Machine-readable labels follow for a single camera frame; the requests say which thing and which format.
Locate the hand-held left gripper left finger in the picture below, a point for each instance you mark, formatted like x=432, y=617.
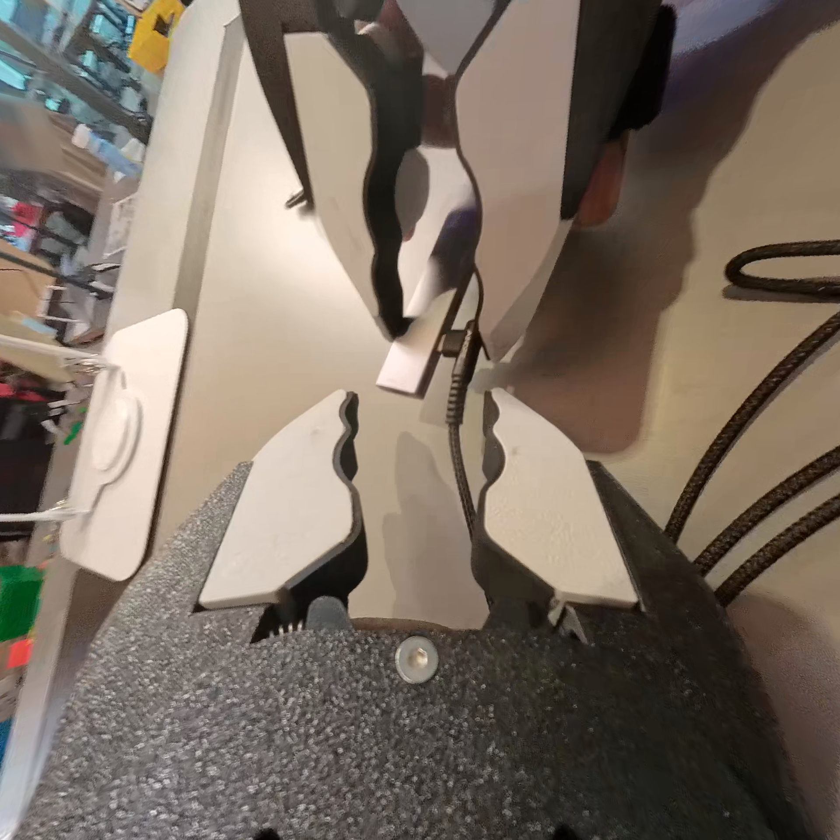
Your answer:
x=289, y=512

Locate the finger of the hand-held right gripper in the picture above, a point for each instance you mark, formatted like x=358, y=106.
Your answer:
x=334, y=164
x=518, y=164

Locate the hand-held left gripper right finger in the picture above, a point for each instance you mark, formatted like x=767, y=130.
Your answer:
x=558, y=525

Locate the person's right hand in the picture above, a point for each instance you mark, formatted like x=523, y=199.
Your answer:
x=604, y=187

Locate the yellow plastic bin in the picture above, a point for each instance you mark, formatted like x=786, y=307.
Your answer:
x=157, y=39

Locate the green plastic bin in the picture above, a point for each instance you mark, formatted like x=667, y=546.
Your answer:
x=19, y=604

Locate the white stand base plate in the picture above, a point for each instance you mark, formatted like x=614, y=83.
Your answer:
x=141, y=394

